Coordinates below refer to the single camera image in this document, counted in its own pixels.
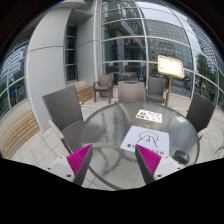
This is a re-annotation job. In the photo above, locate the grey wicker chair behind table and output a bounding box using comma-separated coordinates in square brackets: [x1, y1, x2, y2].
[118, 81, 145, 102]

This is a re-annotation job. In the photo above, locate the round glass table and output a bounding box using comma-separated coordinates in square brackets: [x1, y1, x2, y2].
[81, 102, 200, 190]

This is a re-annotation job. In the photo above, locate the black computer mouse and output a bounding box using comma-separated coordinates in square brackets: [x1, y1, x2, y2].
[174, 150, 190, 164]

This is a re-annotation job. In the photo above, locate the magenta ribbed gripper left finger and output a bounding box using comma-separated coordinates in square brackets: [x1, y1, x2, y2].
[66, 145, 93, 186]

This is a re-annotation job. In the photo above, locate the dark wicker chair right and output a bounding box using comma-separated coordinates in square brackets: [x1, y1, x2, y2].
[186, 93, 215, 139]

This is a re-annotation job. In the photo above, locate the brown wicker armchair far left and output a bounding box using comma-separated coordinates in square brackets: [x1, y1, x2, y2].
[93, 73, 114, 102]

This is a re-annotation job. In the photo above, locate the white mouse pad with drawing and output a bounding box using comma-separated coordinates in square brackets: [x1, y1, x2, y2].
[120, 126, 169, 156]

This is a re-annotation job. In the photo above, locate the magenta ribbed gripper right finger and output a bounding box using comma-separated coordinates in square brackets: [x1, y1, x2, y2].
[135, 145, 161, 184]

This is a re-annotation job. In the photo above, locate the dark wicker chair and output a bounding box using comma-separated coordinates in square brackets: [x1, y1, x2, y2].
[186, 93, 215, 139]
[43, 86, 86, 154]

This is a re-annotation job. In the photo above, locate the wooden menu board stand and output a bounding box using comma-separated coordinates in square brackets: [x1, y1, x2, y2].
[157, 55, 185, 105]

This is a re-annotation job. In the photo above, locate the wooden slatted bench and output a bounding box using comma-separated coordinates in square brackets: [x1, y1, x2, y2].
[0, 111, 39, 159]

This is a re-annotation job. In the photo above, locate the grey wicker armchair far right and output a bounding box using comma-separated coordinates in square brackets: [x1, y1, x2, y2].
[146, 77, 165, 103]

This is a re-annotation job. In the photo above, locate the dark wicker chair left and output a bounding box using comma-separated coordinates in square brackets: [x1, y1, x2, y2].
[43, 86, 86, 154]

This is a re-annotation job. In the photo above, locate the colourful printed card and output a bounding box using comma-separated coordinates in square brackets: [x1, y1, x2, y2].
[136, 109, 162, 123]

